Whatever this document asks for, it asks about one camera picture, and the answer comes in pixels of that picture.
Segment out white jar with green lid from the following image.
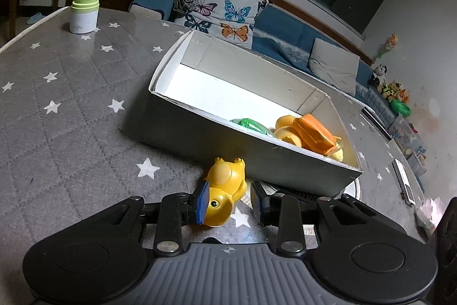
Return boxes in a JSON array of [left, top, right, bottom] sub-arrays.
[[69, 0, 101, 35]]

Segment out black remote control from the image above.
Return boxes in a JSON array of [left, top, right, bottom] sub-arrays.
[[361, 106, 394, 141]]

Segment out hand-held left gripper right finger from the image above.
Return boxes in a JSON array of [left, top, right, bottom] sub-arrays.
[[250, 180, 376, 254]]

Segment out panda plush toy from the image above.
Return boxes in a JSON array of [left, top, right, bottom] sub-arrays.
[[367, 63, 389, 88]]

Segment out yellow rubber duck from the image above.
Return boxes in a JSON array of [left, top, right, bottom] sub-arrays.
[[188, 156, 248, 228]]

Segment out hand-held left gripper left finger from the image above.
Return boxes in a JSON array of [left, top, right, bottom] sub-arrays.
[[96, 183, 212, 254]]

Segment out green bowl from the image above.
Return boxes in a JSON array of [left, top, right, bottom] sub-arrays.
[[390, 98, 412, 117]]

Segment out yellow green stuffed toy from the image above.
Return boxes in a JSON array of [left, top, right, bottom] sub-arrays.
[[380, 79, 400, 103]]

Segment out blue sofa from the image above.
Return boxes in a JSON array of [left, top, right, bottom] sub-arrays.
[[128, 0, 380, 103]]

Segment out butterfly print pillow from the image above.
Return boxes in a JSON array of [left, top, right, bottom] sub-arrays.
[[175, 0, 269, 51]]

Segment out orange packet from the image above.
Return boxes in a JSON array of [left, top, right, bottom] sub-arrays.
[[293, 113, 344, 156]]

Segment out clear plastic storage box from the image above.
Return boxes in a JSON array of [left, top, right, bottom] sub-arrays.
[[387, 113, 429, 178]]

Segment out green plastic packet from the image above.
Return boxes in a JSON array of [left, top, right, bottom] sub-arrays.
[[229, 117, 274, 138]]

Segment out pink plastic bag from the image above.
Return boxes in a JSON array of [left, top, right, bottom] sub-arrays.
[[414, 197, 447, 238]]

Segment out grey pillow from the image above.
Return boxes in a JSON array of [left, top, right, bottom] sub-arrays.
[[308, 38, 361, 97]]

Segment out flower wall decoration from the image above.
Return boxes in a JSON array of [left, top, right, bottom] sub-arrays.
[[374, 34, 399, 59]]

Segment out orange rubber duck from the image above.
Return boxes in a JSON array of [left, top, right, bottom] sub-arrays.
[[274, 114, 305, 149]]

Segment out white cardboard box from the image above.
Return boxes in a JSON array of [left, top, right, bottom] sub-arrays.
[[148, 30, 364, 200]]

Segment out white remote control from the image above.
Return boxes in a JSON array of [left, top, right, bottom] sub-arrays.
[[391, 158, 417, 208]]

